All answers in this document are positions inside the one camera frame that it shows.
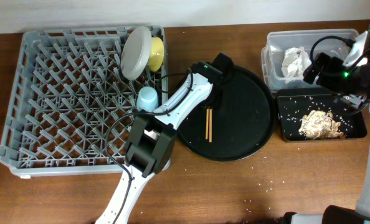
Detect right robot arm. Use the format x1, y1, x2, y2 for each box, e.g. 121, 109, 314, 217
280, 24, 370, 224

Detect white paper napkin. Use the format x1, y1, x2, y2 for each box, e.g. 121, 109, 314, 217
281, 47, 311, 84

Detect grey dishwasher rack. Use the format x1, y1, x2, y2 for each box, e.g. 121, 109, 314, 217
0, 26, 168, 179

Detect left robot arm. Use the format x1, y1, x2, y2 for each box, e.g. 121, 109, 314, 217
96, 53, 234, 224

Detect yellow plastic bowl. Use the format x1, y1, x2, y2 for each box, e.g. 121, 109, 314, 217
147, 37, 165, 72

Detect black rectangular waste tray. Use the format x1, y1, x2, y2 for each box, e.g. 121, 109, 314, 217
276, 88, 368, 142

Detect food scraps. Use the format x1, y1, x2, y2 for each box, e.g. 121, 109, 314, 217
298, 110, 346, 140

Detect wooden chopstick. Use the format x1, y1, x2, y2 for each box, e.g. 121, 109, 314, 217
205, 108, 210, 140
208, 108, 212, 143

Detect clear plastic bin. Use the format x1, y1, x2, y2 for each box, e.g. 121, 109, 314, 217
262, 29, 368, 92

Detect round black tray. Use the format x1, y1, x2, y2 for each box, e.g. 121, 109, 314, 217
178, 66, 276, 161

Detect blue plastic cup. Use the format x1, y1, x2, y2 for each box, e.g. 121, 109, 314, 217
136, 86, 158, 112

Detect grey plate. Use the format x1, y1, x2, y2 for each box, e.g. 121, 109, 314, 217
120, 26, 152, 81

